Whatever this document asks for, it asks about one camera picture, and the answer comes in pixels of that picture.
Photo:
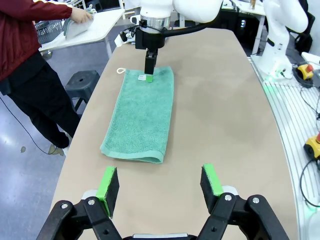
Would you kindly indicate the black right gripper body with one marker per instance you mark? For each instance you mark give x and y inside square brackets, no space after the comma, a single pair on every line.
[150,38]

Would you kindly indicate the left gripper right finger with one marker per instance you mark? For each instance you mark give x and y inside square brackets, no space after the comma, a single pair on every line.
[212,185]

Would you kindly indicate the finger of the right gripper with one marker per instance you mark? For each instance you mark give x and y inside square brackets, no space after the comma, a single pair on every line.
[150,66]

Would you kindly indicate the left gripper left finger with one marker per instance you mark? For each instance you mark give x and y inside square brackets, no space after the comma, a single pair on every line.
[107,190]

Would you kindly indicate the green terry towel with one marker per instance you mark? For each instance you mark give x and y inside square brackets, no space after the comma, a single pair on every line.
[66,26]
[142,112]

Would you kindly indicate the light blue terry towel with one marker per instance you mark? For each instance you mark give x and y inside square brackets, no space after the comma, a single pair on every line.
[80,28]

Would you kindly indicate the dark grey plastic basket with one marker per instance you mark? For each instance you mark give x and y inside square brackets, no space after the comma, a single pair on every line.
[47,30]

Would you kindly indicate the red-sleeved right forearm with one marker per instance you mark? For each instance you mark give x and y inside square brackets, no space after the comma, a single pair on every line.
[55,8]

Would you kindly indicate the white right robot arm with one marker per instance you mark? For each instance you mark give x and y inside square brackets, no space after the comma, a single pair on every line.
[195,10]

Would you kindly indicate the person's right hand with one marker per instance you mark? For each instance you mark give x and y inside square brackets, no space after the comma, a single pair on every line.
[81,15]

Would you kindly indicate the white side table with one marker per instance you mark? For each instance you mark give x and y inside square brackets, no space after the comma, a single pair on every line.
[105,27]

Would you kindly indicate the dark grey plastic stool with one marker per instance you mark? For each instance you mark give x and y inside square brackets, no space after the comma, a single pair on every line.
[82,80]

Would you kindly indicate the white background desk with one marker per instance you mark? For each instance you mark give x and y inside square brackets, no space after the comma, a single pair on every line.
[250,8]

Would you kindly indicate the yellow emergency stop button box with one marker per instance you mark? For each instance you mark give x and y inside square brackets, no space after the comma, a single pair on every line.
[311,147]
[306,71]

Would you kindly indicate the person in dark red jacket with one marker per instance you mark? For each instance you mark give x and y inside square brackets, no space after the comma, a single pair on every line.
[17,37]

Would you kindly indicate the black equipment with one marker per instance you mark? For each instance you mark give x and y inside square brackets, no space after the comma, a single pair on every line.
[300,40]

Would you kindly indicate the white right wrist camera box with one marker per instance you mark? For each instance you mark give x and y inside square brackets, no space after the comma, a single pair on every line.
[119,41]

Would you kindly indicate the aluminium profile base frame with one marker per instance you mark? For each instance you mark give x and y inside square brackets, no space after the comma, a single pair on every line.
[287,125]

